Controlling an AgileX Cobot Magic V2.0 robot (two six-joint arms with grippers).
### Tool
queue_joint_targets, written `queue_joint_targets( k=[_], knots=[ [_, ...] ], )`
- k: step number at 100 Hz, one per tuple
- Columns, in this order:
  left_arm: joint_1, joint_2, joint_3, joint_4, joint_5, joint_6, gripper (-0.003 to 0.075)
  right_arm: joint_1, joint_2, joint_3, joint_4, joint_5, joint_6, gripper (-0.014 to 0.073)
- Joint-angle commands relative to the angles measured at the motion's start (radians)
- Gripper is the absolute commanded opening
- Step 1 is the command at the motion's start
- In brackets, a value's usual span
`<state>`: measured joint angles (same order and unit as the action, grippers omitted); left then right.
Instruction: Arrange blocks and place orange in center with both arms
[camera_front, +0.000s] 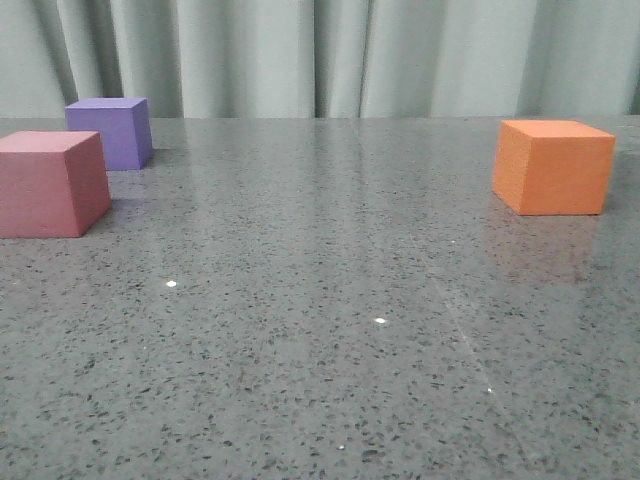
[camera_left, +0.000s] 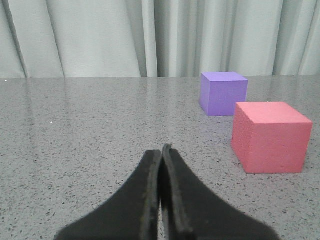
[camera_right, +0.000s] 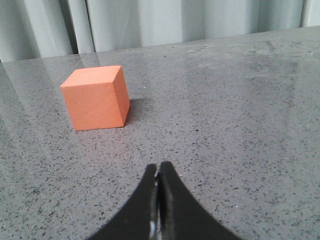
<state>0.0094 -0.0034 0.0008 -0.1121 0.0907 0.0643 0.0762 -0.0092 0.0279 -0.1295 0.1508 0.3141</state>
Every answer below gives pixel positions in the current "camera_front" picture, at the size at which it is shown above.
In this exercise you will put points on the purple foam cube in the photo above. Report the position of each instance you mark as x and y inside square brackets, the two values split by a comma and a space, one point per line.
[124, 127]

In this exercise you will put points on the pink foam cube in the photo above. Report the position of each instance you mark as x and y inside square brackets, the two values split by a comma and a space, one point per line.
[53, 183]

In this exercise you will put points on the orange foam cube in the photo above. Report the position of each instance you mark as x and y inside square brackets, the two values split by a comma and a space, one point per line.
[552, 167]

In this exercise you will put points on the grey-green curtain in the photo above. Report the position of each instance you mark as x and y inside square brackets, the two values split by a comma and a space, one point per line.
[336, 59]

